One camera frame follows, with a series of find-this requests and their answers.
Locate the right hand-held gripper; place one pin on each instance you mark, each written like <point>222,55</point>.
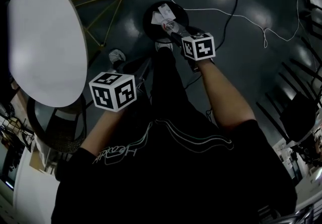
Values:
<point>198,47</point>

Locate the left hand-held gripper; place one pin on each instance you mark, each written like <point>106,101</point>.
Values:
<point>113,93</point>

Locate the clear plastic bottle trash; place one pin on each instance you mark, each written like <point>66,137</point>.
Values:
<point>170,26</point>

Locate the white paper trash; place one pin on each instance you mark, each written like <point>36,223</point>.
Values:
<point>165,10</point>
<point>156,19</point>

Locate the black round trash bin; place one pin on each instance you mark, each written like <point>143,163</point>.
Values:
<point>151,26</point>

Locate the person's right forearm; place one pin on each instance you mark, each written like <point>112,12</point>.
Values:
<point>224,92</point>

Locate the person's left forearm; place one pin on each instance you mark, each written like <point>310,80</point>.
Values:
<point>105,130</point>

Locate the person's right white shoe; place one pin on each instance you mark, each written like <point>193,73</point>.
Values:
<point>163,46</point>

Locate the person's white shoe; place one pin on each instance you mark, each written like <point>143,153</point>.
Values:
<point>117,56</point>
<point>163,46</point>

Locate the person's left white shoe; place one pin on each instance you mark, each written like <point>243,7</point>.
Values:
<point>117,56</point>

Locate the person's black trousers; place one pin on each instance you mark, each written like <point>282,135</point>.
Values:
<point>164,84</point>

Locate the white round table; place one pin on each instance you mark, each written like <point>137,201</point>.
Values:
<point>45,41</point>

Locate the person's black t-shirt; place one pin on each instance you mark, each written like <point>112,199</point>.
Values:
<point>176,180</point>

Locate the white counter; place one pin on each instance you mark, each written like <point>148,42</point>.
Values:
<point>30,190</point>

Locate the black slatted chair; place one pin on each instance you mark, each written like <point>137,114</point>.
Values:
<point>296,114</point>

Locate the black metal frame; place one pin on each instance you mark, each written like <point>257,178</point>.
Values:
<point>312,11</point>

